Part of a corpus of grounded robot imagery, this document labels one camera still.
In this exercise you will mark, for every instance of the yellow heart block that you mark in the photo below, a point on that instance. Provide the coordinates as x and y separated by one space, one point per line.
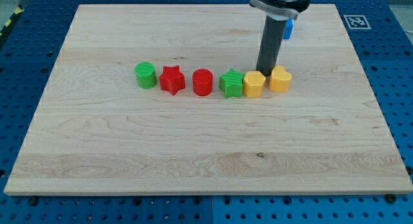
279 79

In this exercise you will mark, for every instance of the red cylinder block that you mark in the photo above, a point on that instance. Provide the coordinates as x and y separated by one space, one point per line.
202 82

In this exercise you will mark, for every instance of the yellow hexagon block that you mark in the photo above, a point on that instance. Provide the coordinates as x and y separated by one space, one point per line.
253 84

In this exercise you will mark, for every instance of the green cylinder block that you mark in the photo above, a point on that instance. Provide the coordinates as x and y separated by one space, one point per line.
146 75

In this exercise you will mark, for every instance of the green star block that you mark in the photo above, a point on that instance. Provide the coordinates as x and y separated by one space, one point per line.
231 83

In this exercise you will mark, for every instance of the red star block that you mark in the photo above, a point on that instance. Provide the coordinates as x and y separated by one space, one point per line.
172 79

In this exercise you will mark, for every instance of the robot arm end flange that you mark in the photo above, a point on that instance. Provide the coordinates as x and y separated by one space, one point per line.
281 9

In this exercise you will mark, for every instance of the blue triangle block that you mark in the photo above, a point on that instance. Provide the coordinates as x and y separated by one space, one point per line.
288 29

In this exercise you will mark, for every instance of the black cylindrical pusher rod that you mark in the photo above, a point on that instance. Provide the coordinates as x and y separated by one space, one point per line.
271 40

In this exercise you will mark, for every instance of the wooden board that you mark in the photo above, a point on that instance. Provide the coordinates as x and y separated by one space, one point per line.
97 133

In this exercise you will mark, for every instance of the white fiducial marker tag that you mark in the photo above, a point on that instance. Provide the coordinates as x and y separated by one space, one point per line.
357 22

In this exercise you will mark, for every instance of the yellow black hazard tape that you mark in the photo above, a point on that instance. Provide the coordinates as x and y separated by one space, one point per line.
12 21

